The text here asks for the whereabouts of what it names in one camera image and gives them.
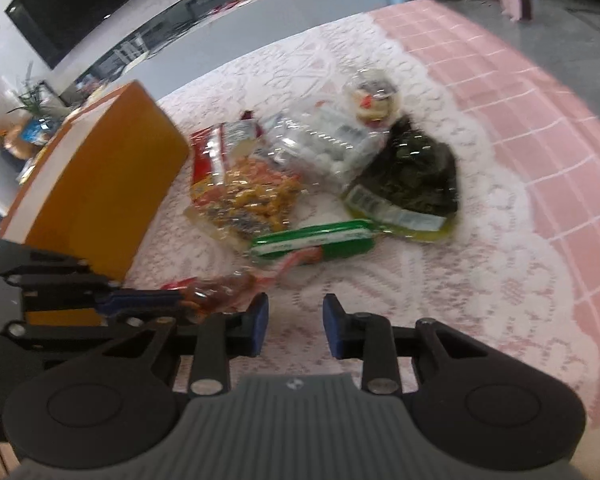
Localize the orange-red clear snack packet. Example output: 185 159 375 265
160 249 326 323

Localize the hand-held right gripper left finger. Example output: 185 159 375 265
100 292 270 396

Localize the yellow snack packet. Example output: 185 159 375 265
185 155 306 247

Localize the clear packet of white balls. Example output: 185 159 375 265
260 105 386 186

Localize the small burger candy packet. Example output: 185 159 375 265
342 67 404 126

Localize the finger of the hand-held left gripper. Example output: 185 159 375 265
4 314 150 357
0 238 183 314

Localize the pink checked tablecloth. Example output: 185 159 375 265
370 0 600 433

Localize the aloe plant in pot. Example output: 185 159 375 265
7 62 58 118

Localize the black wall television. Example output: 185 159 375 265
5 0 197 70

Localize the green sausage packet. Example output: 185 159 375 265
250 220 377 264

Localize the dark green seaweed packet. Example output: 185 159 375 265
342 115 461 244

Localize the orange storage box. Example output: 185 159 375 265
0 80 191 328

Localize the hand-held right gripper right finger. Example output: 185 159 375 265
322 294 488 394

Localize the copper vase with dried flowers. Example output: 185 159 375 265
0 122 38 160

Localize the white lace tablecloth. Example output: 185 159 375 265
125 12 600 411

